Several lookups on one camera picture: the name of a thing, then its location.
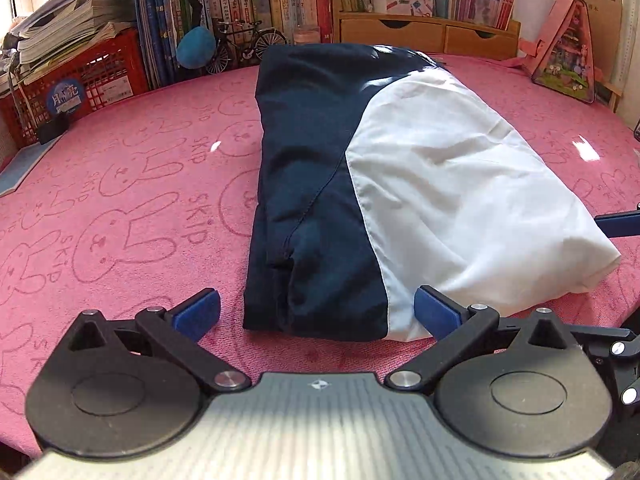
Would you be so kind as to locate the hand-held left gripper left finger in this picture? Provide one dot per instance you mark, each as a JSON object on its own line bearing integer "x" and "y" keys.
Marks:
{"x": 197, "y": 312}

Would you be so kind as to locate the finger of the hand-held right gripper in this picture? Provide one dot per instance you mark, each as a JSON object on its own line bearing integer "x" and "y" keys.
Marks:
{"x": 620, "y": 225}
{"x": 620, "y": 347}

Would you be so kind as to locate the wooden easel stand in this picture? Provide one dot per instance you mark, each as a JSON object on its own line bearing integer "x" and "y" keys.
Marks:
{"x": 610, "y": 95}

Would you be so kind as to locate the pink triangular toy house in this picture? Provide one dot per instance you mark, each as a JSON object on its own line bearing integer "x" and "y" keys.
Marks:
{"x": 565, "y": 55}

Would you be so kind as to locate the pale blue notebook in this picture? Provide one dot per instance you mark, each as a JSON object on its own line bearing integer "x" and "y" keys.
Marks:
{"x": 25, "y": 165}

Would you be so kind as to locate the red plastic crate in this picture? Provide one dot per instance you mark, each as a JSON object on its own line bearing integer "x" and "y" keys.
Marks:
{"x": 110, "y": 70}

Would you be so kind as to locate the wooden drawer organizer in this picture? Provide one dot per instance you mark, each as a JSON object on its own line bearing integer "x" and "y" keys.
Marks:
{"x": 400, "y": 32}

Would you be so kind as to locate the small black box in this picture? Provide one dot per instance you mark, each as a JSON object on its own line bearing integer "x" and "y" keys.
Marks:
{"x": 52, "y": 129}

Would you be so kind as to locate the navy and white jacket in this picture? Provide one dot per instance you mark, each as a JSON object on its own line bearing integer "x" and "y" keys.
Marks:
{"x": 310, "y": 160}

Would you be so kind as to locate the brown clipboard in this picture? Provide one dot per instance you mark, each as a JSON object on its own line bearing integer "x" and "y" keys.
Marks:
{"x": 605, "y": 20}

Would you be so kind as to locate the round blue plush ball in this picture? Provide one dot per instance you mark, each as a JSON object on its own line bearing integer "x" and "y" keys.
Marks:
{"x": 195, "y": 47}

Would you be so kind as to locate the black miniature bicycle model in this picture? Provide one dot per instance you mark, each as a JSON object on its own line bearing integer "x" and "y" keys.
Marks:
{"x": 270, "y": 42}

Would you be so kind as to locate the stack of papers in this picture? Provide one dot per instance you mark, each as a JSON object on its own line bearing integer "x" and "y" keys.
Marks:
{"x": 70, "y": 20}

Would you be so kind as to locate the pink rabbit-print blanket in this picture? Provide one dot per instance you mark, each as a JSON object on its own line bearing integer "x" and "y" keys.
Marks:
{"x": 125, "y": 210}

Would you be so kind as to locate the white paper sheet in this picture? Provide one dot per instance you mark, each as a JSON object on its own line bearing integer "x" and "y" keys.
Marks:
{"x": 532, "y": 15}

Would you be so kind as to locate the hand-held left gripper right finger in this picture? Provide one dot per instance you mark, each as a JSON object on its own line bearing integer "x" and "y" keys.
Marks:
{"x": 437, "y": 312}

